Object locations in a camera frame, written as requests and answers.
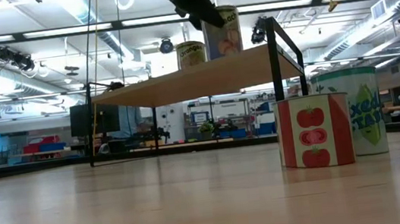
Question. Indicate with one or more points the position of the black overhead beam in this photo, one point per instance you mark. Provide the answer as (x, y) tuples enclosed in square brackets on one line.
[(116, 24)]

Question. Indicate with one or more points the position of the red white tomato can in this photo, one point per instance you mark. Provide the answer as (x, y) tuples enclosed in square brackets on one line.
[(313, 132)]

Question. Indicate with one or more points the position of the black ceiling spotlight cluster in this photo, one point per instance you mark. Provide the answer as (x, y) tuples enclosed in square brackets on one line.
[(15, 58)]

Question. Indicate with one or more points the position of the blue storage bin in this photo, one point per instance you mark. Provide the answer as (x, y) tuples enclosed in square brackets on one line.
[(267, 128), (239, 133), (53, 147)]

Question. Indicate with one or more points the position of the white ceiling vent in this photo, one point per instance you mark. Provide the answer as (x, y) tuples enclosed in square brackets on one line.
[(378, 9)]

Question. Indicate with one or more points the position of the white cabinet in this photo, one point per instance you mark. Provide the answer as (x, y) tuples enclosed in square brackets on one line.
[(171, 123)]

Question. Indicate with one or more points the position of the black hanging device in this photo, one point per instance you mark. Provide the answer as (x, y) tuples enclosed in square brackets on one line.
[(258, 32)]

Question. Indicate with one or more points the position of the small potted plant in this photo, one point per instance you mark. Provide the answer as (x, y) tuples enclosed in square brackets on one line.
[(206, 127)]

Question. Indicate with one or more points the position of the tall peach label can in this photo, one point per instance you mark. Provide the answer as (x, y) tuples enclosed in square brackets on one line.
[(223, 38)]

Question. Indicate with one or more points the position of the silver ceiling duct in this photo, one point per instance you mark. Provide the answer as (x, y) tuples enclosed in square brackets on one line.
[(115, 42)]

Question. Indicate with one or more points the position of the black monitor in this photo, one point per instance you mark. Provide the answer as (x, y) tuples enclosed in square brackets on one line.
[(86, 120)]

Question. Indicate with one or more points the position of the tall mixed vegetables can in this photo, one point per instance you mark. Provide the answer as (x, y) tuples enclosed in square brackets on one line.
[(365, 107)]

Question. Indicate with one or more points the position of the round black ceiling device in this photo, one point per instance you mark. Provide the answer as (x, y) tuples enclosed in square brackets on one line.
[(166, 45)]

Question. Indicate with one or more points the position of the black aluminium table frame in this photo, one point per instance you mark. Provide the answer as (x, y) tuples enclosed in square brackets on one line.
[(57, 164)]

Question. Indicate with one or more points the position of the person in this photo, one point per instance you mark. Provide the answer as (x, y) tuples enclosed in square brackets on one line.
[(130, 120)]

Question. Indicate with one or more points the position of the red storage bin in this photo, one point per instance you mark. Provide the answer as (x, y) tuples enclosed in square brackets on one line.
[(41, 141)]

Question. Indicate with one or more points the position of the wooden shelf with black frame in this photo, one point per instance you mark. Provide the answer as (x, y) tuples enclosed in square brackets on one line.
[(200, 79)]

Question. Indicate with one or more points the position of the orange label tin can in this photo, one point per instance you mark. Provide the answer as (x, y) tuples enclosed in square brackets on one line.
[(191, 53)]

